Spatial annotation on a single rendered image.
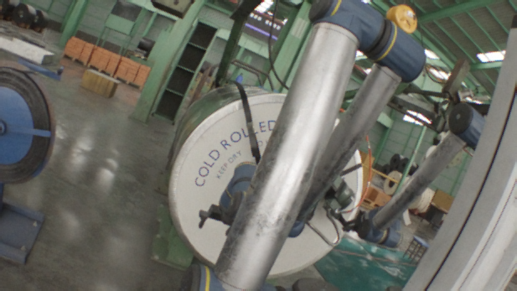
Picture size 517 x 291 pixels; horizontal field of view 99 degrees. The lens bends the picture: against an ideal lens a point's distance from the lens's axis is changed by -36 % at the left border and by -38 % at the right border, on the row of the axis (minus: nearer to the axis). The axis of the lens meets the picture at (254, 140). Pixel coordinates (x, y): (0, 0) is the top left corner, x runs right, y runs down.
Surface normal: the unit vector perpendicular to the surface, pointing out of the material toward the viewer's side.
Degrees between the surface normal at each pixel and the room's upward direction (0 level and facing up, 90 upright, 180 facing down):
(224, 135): 90
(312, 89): 81
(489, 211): 90
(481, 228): 90
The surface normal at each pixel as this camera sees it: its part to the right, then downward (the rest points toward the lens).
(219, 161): 0.20, 0.20
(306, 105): -0.32, -0.20
